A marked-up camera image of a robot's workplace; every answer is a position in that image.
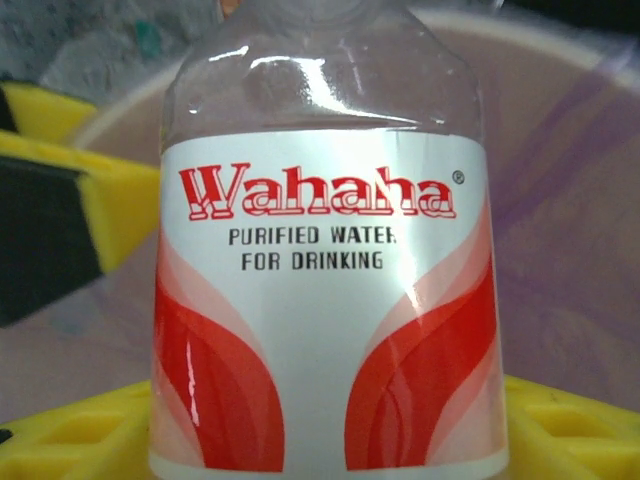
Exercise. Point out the white plastic waste bin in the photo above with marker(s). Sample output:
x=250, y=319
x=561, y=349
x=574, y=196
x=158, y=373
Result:
x=540, y=37

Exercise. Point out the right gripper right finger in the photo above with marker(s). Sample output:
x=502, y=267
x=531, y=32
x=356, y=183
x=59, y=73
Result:
x=575, y=440

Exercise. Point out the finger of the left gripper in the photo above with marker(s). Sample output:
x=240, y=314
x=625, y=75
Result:
x=55, y=225
x=45, y=110

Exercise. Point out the clear bottle red white label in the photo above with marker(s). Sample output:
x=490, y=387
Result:
x=325, y=300

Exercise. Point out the small teal object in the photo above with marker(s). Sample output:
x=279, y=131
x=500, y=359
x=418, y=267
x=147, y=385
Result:
x=148, y=37

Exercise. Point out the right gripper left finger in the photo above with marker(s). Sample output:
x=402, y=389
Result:
x=90, y=440

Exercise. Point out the purple translucent bin bag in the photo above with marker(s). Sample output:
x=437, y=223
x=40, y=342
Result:
x=565, y=225

